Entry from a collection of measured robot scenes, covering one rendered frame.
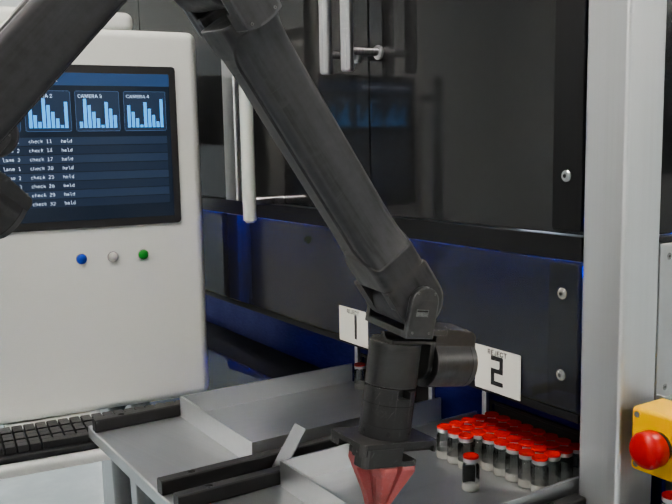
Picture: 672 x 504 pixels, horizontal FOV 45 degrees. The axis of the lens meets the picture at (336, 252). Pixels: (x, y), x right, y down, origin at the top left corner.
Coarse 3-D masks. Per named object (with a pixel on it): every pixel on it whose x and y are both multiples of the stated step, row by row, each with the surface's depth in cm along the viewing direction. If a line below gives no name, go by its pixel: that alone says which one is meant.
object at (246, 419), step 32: (256, 384) 142; (288, 384) 146; (320, 384) 150; (352, 384) 151; (192, 416) 131; (224, 416) 135; (256, 416) 134; (288, 416) 134; (320, 416) 134; (352, 416) 134; (416, 416) 129; (256, 448) 114
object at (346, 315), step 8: (344, 312) 139; (352, 312) 137; (360, 312) 135; (344, 320) 139; (352, 320) 137; (360, 320) 135; (344, 328) 139; (352, 328) 137; (360, 328) 135; (344, 336) 139; (352, 336) 137; (360, 336) 135; (360, 344) 135
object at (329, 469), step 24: (432, 432) 120; (312, 456) 109; (336, 456) 111; (432, 456) 116; (288, 480) 105; (312, 480) 100; (336, 480) 108; (408, 480) 108; (432, 480) 108; (456, 480) 108; (480, 480) 107; (504, 480) 107; (576, 480) 99
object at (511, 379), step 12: (480, 348) 111; (492, 348) 109; (480, 360) 111; (492, 360) 109; (504, 360) 107; (516, 360) 105; (480, 372) 111; (504, 372) 107; (516, 372) 105; (480, 384) 111; (504, 384) 107; (516, 384) 106; (516, 396) 106
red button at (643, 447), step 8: (640, 432) 87; (648, 432) 86; (656, 432) 86; (632, 440) 87; (640, 440) 86; (648, 440) 85; (656, 440) 85; (664, 440) 86; (632, 448) 87; (640, 448) 86; (648, 448) 85; (656, 448) 85; (664, 448) 85; (632, 456) 87; (640, 456) 86; (648, 456) 85; (656, 456) 85; (664, 456) 85; (640, 464) 86; (648, 464) 86; (656, 464) 85; (664, 464) 86
